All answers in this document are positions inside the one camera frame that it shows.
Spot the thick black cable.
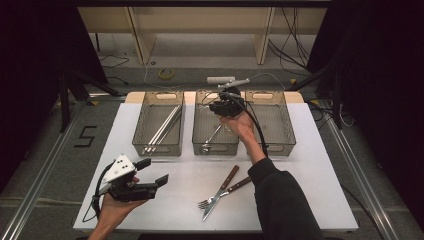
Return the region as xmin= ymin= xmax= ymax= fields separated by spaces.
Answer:
xmin=339 ymin=183 xmax=386 ymax=240

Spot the black crossbar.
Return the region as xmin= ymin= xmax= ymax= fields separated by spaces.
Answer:
xmin=74 ymin=0 xmax=333 ymax=8

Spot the person's right hand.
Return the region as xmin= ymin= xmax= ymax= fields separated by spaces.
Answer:
xmin=219 ymin=111 xmax=258 ymax=144

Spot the yellow tape roll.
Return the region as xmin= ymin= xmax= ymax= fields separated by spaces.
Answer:
xmin=157 ymin=68 xmax=175 ymax=80

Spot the white power cable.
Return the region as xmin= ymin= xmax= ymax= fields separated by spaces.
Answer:
xmin=248 ymin=72 xmax=287 ymax=91

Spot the white power strip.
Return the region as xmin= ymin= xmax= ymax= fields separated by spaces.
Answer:
xmin=206 ymin=76 xmax=236 ymax=85

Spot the metal chopstick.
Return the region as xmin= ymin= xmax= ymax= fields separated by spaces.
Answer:
xmin=142 ymin=106 xmax=178 ymax=154
xmin=153 ymin=109 xmax=184 ymax=154

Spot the wooden-handled knife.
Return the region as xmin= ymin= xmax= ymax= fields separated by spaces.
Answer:
xmin=201 ymin=164 xmax=240 ymax=222

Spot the aluminium floor rail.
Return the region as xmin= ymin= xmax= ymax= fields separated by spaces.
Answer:
xmin=324 ymin=116 xmax=401 ymax=240
xmin=0 ymin=99 xmax=88 ymax=240

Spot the person's left hand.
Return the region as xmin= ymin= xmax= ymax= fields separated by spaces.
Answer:
xmin=95 ymin=176 xmax=149 ymax=232

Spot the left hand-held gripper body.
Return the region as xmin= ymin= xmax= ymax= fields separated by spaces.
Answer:
xmin=94 ymin=153 xmax=158 ymax=203

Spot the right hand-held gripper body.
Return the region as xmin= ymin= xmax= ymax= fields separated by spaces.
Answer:
xmin=208 ymin=78 xmax=251 ymax=118

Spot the thin grey cable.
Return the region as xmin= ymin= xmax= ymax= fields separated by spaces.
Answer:
xmin=143 ymin=61 xmax=209 ymax=92

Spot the black cable bundle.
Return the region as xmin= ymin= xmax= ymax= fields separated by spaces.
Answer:
xmin=268 ymin=6 xmax=313 ymax=73

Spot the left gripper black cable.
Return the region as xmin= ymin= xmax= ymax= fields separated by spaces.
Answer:
xmin=82 ymin=163 xmax=116 ymax=224

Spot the black metal stand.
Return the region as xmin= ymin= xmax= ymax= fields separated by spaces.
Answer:
xmin=286 ymin=63 xmax=344 ymax=131
xmin=58 ymin=68 xmax=121 ymax=134

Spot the metal spoon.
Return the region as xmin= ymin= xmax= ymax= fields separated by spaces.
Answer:
xmin=200 ymin=123 xmax=223 ymax=154

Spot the beige wooden shelf unit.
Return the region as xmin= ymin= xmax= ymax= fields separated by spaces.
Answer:
xmin=77 ymin=6 xmax=328 ymax=66

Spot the wooden-handled fork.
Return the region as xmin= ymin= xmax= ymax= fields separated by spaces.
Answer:
xmin=197 ymin=175 xmax=253 ymax=210

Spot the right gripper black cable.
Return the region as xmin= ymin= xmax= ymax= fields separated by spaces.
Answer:
xmin=199 ymin=89 xmax=270 ymax=159

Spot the black curtain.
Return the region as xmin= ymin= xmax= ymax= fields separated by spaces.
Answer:
xmin=0 ymin=0 xmax=109 ymax=194
xmin=306 ymin=0 xmax=424 ymax=231

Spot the white table sheet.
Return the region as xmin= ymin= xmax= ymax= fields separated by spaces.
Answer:
xmin=73 ymin=102 xmax=359 ymax=233

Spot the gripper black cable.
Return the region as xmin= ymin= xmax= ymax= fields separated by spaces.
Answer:
xmin=199 ymin=89 xmax=270 ymax=159
xmin=82 ymin=163 xmax=116 ymax=224

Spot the smoky clear plastic bin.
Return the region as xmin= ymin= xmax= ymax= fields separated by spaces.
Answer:
xmin=132 ymin=90 xmax=185 ymax=158
xmin=244 ymin=89 xmax=297 ymax=157
xmin=192 ymin=89 xmax=240 ymax=157

